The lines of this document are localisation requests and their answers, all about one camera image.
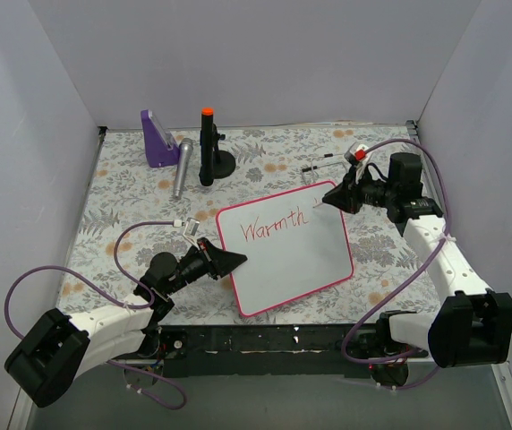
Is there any pink framed whiteboard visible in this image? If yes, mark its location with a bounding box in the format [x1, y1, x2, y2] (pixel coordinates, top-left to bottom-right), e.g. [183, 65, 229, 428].
[216, 181, 354, 317]

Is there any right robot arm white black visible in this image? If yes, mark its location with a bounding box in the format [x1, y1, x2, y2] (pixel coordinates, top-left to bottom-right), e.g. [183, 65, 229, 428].
[322, 149, 512, 368]

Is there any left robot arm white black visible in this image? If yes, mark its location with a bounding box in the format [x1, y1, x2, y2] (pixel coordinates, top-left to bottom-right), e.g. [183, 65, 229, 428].
[4, 237, 248, 408]

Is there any floral table mat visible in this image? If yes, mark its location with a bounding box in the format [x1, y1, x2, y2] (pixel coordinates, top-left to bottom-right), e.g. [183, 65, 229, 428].
[57, 125, 439, 325]

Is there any black flashlight orange tip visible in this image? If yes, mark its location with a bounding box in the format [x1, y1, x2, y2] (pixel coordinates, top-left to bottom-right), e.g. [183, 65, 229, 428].
[199, 107, 214, 186]

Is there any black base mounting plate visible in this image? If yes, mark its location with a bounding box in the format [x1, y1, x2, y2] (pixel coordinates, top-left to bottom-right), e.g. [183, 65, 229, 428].
[108, 324, 430, 380]

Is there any black round stand base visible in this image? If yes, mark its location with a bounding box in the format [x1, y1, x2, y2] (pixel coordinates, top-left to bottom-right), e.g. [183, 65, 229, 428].
[211, 129, 236, 179]

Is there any purple wedge stand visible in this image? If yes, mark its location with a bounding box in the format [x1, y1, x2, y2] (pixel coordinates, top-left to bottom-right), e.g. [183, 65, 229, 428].
[141, 109, 180, 168]

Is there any silver microphone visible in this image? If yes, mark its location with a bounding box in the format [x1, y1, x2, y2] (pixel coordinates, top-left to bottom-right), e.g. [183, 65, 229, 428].
[173, 138, 193, 200]

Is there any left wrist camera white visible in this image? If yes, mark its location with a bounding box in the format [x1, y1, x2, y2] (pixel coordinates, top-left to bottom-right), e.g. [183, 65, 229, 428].
[173, 218, 200, 246]

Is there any metal wire easel stand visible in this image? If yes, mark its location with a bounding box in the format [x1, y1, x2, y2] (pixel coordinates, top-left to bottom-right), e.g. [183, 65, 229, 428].
[300, 152, 348, 185]

